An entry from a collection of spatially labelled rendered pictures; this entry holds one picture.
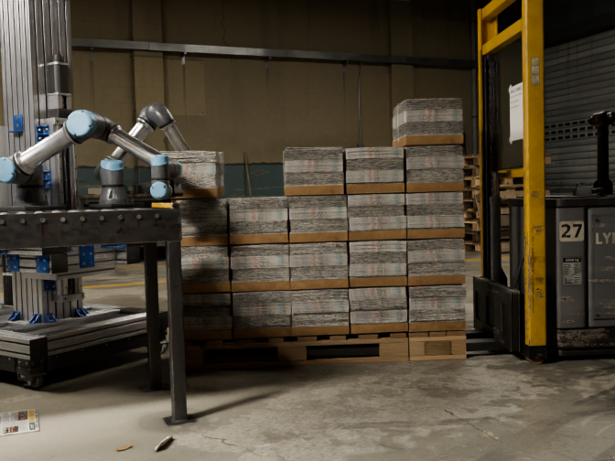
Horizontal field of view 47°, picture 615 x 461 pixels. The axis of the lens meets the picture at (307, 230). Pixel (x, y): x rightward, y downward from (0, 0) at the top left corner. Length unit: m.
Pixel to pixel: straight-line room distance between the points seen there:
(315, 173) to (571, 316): 1.41
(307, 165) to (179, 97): 6.94
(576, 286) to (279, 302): 1.42
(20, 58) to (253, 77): 6.99
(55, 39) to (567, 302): 2.86
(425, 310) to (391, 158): 0.77
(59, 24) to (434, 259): 2.25
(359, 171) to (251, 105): 7.16
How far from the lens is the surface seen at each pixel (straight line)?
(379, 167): 3.47
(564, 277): 3.58
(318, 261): 3.44
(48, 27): 3.92
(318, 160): 3.44
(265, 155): 10.53
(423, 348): 3.58
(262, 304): 3.46
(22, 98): 3.86
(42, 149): 3.33
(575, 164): 11.23
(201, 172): 3.43
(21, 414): 3.06
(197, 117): 10.29
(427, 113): 3.53
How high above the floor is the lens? 0.84
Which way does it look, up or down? 3 degrees down
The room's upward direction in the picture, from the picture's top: 2 degrees counter-clockwise
